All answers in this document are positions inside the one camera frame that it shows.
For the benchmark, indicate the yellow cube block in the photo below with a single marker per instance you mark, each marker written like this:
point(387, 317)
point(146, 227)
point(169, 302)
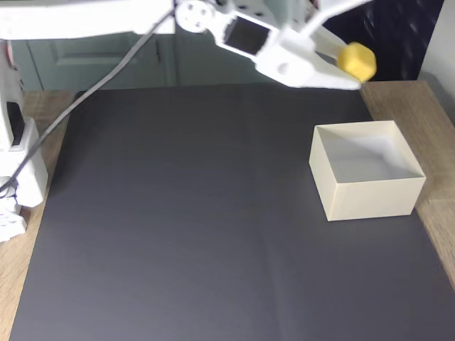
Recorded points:
point(356, 62)

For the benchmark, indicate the white open box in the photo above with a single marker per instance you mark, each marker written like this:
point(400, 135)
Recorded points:
point(373, 202)

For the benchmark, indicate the dark hanging cloth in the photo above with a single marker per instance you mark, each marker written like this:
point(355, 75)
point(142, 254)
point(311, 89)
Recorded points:
point(391, 35)

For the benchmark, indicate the dark door latch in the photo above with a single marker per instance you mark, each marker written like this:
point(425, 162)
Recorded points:
point(156, 53)

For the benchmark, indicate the pale green panelled door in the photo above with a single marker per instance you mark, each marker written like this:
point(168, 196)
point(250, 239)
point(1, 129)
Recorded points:
point(89, 60)

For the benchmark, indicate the black table mat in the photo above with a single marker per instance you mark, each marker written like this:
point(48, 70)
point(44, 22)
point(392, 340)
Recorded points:
point(177, 213)

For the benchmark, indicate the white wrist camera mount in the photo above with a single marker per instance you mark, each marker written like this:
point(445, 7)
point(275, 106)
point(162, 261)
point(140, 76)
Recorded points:
point(330, 14)

